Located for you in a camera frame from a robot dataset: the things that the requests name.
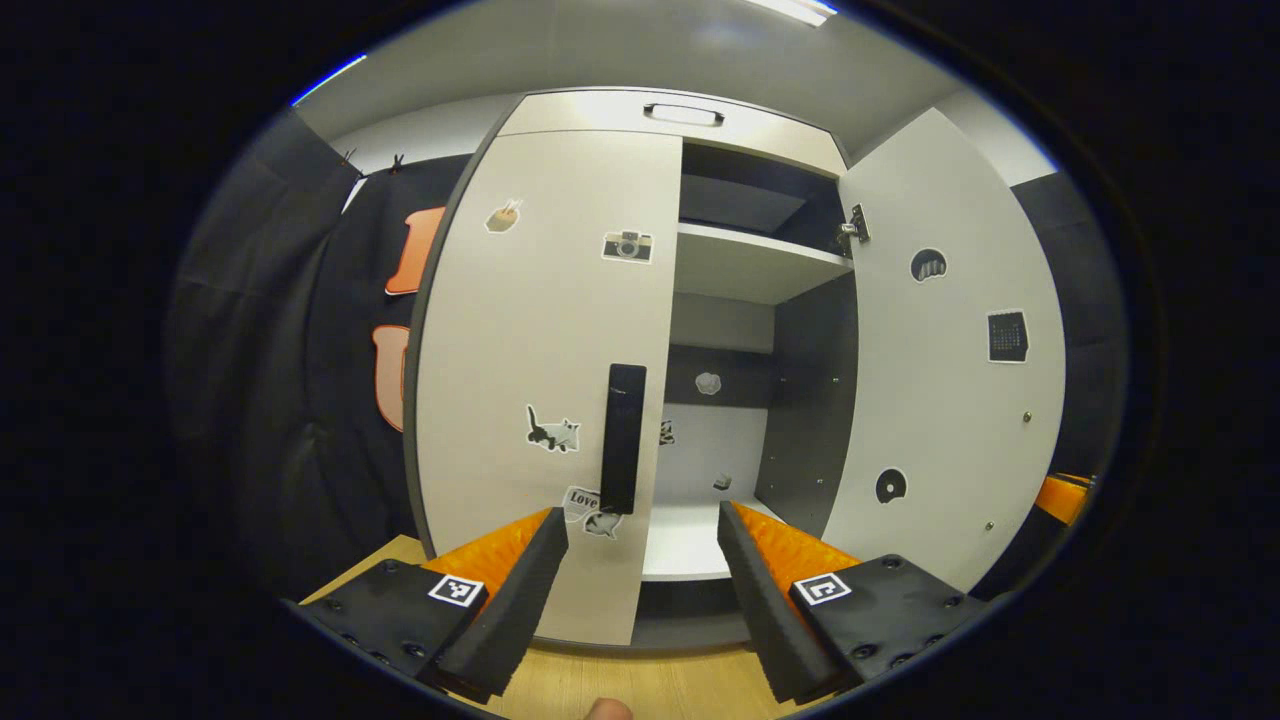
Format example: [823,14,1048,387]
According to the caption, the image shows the metal door hinge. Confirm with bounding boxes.
[836,204,871,257]

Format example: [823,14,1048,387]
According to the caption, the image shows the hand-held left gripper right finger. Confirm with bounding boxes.
[717,500,1001,704]

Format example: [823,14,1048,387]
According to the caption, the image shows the white cabinet shelf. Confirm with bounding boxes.
[675,221,854,306]
[640,497,791,583]

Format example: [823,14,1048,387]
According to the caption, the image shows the beige cabinet drawer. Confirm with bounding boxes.
[497,90,849,179]

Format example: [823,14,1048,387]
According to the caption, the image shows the ceiling light panel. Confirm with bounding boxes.
[745,0,839,28]

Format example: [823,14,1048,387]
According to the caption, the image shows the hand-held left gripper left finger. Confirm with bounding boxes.
[285,506,569,704]

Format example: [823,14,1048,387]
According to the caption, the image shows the beige cabinet door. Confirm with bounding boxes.
[820,107,1069,593]
[412,128,684,646]

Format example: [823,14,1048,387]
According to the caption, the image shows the grey double-door shoe cabinet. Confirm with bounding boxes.
[403,88,1069,651]

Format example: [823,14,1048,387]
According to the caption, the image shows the black door handle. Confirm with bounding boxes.
[600,363,648,516]

